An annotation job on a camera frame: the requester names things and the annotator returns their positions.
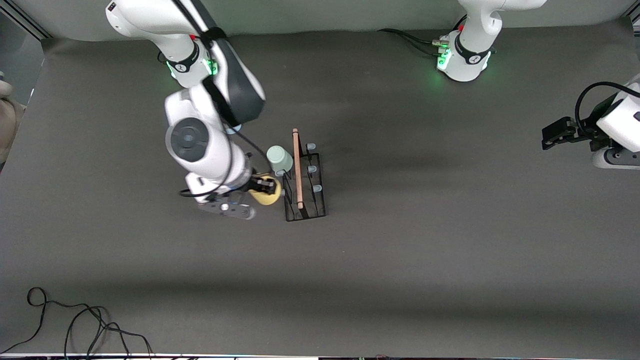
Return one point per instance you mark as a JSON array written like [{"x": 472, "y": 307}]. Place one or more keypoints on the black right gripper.
[{"x": 258, "y": 185}]

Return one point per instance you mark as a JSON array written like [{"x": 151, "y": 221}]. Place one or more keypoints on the beige fabric sleeve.
[{"x": 10, "y": 125}]

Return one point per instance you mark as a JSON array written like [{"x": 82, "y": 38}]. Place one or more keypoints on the dark grey table mat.
[{"x": 450, "y": 250}]

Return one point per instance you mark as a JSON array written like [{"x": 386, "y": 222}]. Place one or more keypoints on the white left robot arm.
[{"x": 475, "y": 30}]

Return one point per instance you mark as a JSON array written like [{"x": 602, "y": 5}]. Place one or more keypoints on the pale green plastic cup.
[{"x": 279, "y": 159}]

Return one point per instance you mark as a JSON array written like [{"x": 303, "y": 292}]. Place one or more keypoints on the grey aluminium frame bar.
[{"x": 30, "y": 22}]

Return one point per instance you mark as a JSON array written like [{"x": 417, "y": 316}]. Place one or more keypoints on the yellow plastic cup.
[{"x": 270, "y": 199}]

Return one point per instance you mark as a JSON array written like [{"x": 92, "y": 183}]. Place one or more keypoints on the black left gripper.
[{"x": 586, "y": 131}]

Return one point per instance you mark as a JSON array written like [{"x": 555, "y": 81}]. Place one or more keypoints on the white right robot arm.
[{"x": 200, "y": 145}]

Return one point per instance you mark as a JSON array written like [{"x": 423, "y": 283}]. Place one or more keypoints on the light blue plastic cup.
[{"x": 233, "y": 130}]

